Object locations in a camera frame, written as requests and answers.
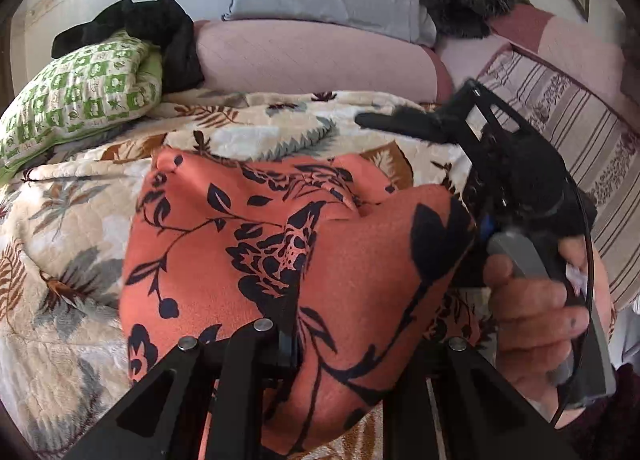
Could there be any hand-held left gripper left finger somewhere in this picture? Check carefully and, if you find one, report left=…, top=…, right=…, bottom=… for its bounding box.
left=62, top=319, right=303, bottom=460

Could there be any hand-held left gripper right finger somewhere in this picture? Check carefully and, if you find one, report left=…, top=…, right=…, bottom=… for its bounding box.
left=382, top=335, right=581, bottom=460

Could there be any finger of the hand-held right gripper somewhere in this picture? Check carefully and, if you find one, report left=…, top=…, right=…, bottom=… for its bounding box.
left=354, top=79, right=528, bottom=152

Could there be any orange floral blouse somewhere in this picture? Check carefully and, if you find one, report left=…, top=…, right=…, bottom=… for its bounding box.
left=119, top=147, right=496, bottom=456

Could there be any person's right forearm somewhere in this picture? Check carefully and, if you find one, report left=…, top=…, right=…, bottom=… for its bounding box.
left=555, top=365, right=640, bottom=460

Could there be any person's right hand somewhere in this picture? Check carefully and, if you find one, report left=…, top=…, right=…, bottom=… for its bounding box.
left=484, top=235, right=617, bottom=428

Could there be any striped floral pillow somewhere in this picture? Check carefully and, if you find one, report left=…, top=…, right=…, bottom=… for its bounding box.
left=475, top=48, right=640, bottom=311

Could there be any pink bolster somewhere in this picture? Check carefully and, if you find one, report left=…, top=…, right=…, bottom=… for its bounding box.
left=192, top=18, right=453, bottom=104

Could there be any dark fluffy cushion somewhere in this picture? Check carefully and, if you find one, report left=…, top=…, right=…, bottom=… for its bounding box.
left=427, top=0, right=516, bottom=38

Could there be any pink pillow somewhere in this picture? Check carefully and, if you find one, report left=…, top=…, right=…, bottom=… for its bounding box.
left=487, top=4, right=640, bottom=116

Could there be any black cloth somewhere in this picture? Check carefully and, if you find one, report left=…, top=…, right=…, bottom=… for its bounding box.
left=51, top=0, right=206, bottom=94

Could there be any leaf print bedspread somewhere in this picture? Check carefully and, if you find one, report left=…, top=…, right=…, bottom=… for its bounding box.
left=0, top=89, right=481, bottom=460

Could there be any green checkered pillow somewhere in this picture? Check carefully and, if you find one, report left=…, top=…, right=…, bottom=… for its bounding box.
left=0, top=30, right=163, bottom=186

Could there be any thin black cable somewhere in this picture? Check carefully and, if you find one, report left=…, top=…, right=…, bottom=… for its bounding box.
left=547, top=167, right=598, bottom=431

